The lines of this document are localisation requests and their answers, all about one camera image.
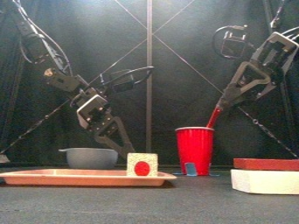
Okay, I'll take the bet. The black left camera cable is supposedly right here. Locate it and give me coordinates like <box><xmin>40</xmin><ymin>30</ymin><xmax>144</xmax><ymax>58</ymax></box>
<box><xmin>97</xmin><ymin>66</ymin><xmax>155</xmax><ymax>88</ymax></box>

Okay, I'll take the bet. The black vertical frame post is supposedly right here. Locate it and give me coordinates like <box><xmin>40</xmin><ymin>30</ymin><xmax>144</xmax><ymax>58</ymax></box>
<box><xmin>144</xmin><ymin>0</ymin><xmax>155</xmax><ymax>153</ymax></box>

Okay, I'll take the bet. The white sushi cube red dot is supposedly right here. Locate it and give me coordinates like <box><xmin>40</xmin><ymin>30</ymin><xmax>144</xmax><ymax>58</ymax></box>
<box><xmin>125</xmin><ymin>152</ymin><xmax>160</xmax><ymax>178</ymax></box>

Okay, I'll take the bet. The grey bowl with handles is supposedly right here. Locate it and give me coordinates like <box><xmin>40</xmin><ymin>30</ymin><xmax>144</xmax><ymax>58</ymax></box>
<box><xmin>57</xmin><ymin>147</ymin><xmax>119</xmax><ymax>170</ymax></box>

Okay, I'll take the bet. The grey metal corner bracket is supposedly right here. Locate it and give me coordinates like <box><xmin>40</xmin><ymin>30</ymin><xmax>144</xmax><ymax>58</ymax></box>
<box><xmin>0</xmin><ymin>153</ymin><xmax>12</xmax><ymax>165</ymax></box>

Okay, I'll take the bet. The red plastic cup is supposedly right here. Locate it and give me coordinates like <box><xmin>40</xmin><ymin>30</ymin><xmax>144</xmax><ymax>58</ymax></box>
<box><xmin>173</xmin><ymin>126</ymin><xmax>216</xmax><ymax>177</ymax></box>

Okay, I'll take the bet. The red plastic spoon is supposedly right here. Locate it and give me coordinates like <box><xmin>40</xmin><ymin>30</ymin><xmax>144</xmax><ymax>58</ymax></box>
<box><xmin>205</xmin><ymin>105</ymin><xmax>224</xmax><ymax>130</ymax></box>

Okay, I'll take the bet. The pink plastic tray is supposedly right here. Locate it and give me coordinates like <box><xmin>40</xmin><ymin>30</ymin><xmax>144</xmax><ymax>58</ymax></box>
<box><xmin>0</xmin><ymin>168</ymin><xmax>177</xmax><ymax>187</ymax></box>

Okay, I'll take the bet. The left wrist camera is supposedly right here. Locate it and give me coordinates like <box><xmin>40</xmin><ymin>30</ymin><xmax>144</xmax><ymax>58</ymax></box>
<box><xmin>104</xmin><ymin>69</ymin><xmax>137</xmax><ymax>95</ymax></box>

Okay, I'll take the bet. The red topped white nigiri sushi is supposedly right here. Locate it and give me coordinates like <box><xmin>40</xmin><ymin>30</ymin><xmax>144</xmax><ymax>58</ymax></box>
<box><xmin>230</xmin><ymin>157</ymin><xmax>299</xmax><ymax>195</ymax></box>

